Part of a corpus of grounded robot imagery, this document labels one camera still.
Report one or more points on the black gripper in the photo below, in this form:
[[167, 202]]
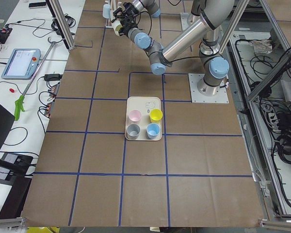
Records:
[[125, 23], [129, 6]]

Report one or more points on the pale green plastic cup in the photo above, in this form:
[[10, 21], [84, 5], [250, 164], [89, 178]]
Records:
[[116, 25]]

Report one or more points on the light blue plastic cup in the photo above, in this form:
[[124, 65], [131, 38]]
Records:
[[106, 13]]

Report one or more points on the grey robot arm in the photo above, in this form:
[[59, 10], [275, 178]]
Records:
[[137, 6], [208, 15]]

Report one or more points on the pink plastic cup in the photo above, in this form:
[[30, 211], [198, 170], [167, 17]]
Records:
[[135, 116]]

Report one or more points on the yellow plastic cup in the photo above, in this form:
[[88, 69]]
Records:
[[156, 116]]

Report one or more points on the grey plastic cup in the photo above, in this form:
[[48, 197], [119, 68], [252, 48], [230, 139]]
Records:
[[133, 131]]

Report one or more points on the cream plastic tray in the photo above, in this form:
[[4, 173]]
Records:
[[144, 105]]

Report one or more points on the black smartphone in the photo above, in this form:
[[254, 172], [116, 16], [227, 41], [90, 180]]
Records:
[[37, 4]]

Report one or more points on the black power adapter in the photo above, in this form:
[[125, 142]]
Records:
[[52, 77]]

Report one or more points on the teach pendant tablet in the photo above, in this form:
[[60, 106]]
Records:
[[22, 64]]

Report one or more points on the green grabber tool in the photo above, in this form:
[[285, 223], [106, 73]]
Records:
[[19, 102]]

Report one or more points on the white wire cup rack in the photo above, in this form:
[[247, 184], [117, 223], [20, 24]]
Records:
[[114, 5]]

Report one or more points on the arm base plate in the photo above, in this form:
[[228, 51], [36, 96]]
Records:
[[187, 19], [202, 93]]

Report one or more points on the aluminium frame post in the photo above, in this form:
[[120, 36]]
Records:
[[58, 16]]

